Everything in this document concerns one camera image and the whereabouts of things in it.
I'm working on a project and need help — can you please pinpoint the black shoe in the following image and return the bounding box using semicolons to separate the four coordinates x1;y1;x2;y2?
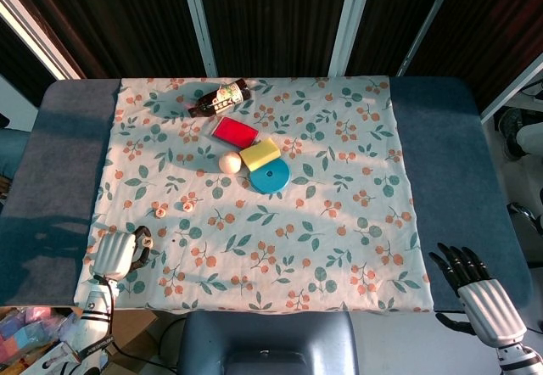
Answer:
498;107;529;162

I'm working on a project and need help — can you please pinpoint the colourful toy box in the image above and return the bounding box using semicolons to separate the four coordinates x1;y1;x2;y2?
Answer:
0;305;73;363

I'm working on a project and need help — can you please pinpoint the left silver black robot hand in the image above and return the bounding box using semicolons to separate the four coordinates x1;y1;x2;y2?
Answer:
91;223;154;283

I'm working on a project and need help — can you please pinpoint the white printed carton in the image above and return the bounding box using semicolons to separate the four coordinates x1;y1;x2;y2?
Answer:
16;340;81;375

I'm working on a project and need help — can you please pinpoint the white ball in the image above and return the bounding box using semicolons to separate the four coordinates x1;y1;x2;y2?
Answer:
218;151;243;176

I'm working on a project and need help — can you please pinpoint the black cable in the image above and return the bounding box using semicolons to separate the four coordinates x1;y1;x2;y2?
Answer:
99;275;188;370

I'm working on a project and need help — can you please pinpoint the yellow sponge block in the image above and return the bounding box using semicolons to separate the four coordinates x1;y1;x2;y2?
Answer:
238;137;282;171

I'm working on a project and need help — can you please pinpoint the dark pleated curtain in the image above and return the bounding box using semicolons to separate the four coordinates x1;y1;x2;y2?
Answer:
0;0;543;109

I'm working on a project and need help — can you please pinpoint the brown cardboard box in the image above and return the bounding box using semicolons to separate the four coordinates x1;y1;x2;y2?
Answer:
105;309;183;375

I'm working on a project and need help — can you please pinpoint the floral cherry print tablecloth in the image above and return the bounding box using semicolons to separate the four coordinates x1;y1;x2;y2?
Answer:
72;76;434;313

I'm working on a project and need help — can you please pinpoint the light trouser leg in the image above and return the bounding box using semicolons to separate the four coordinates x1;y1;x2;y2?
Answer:
515;122;543;155

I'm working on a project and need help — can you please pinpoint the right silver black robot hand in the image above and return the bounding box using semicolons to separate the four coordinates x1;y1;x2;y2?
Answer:
428;242;529;347

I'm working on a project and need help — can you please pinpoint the blue round disc with hole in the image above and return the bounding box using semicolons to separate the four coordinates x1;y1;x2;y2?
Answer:
249;157;292;194

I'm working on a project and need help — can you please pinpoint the black floor object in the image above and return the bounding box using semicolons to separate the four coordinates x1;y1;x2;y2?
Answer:
507;202;543;230

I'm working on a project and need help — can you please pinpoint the dark sauce bottle with label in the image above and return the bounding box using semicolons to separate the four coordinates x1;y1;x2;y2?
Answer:
186;77;252;118

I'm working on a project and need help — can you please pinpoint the white screen frame post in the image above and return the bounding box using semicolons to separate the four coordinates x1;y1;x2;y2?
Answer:
396;0;462;77
328;0;377;77
481;52;543;124
0;0;81;81
180;0;218;77

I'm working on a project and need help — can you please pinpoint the red rectangular pad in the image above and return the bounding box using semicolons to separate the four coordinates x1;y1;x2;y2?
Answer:
211;115;260;146

